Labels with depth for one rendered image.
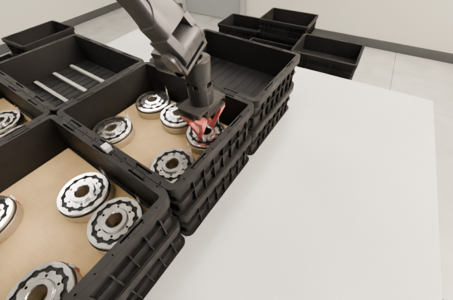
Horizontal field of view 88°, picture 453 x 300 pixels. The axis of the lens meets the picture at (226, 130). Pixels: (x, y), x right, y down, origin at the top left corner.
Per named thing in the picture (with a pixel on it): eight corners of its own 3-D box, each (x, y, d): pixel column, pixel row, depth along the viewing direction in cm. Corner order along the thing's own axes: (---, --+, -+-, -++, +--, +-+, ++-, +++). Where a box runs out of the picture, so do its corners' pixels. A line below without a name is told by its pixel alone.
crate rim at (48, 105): (147, 67, 76) (146, 60, 74) (58, 119, 59) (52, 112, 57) (78, 38, 92) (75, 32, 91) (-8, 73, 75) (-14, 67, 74)
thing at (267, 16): (307, 65, 221) (319, 14, 190) (296, 80, 203) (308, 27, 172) (267, 54, 236) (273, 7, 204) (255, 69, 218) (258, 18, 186)
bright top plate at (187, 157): (203, 164, 54) (203, 162, 54) (169, 193, 49) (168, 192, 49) (176, 143, 59) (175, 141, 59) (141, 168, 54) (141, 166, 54)
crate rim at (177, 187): (255, 110, 60) (256, 103, 58) (174, 200, 43) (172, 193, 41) (148, 67, 76) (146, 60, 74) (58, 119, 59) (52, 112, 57)
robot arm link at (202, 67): (198, 61, 43) (215, 50, 47) (170, 54, 46) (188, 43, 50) (202, 93, 48) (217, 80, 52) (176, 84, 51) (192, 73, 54)
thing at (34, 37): (77, 68, 226) (52, 19, 194) (98, 76, 215) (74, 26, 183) (36, 90, 202) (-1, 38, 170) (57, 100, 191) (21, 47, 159)
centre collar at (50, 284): (61, 294, 37) (59, 293, 36) (27, 325, 34) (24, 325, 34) (48, 272, 39) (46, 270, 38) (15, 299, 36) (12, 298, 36)
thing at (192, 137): (232, 129, 62) (232, 128, 62) (209, 154, 56) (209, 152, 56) (203, 115, 66) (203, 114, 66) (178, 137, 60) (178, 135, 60)
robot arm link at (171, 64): (171, 58, 39) (196, 19, 41) (124, 46, 43) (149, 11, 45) (198, 96, 49) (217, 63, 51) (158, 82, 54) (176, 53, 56)
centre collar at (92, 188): (100, 187, 50) (99, 186, 49) (81, 207, 47) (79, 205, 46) (85, 178, 52) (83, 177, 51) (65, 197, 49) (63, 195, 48)
